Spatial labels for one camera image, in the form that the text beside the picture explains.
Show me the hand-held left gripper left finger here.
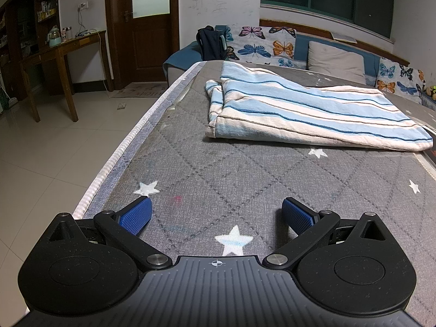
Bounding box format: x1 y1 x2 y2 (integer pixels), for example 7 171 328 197
47 196 173 272

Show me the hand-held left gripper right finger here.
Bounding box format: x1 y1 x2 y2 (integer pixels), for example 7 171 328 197
265 196 393 270

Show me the blue white striped cloth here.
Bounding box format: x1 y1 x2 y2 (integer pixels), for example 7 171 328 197
204 60 434 152

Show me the brown wooden door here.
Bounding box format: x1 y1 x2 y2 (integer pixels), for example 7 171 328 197
105 0 180 91

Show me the dark window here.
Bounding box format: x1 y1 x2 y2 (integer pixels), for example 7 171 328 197
260 0 400 39

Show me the blue sofa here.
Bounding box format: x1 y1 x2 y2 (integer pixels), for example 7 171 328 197
163 19 436 110

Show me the white cable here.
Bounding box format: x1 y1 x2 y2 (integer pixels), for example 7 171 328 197
78 8 114 92

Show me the grey pillow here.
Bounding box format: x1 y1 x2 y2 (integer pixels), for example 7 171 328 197
307 40 367 84

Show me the butterfly print cushion right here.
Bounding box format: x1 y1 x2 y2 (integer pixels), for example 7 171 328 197
376 56 427 96

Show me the dark backpack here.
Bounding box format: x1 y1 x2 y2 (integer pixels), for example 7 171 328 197
196 26 227 63

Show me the wooden shelf cabinet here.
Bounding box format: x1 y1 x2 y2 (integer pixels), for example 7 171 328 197
0 0 61 101

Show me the light green kettle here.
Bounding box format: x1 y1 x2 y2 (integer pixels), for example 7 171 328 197
47 25 62 48

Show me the book on window sill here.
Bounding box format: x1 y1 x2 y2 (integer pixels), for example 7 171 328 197
330 31 358 44

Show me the grey star-print mattress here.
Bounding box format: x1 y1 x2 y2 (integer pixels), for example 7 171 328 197
72 59 436 266

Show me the beige doormat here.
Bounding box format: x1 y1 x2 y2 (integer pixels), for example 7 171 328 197
108 82 169 99

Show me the butterfly print cushion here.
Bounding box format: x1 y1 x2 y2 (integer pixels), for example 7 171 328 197
376 56 427 96
224 25 297 69

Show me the wooden desk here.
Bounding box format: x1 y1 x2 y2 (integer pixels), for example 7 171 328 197
19 29 114 123

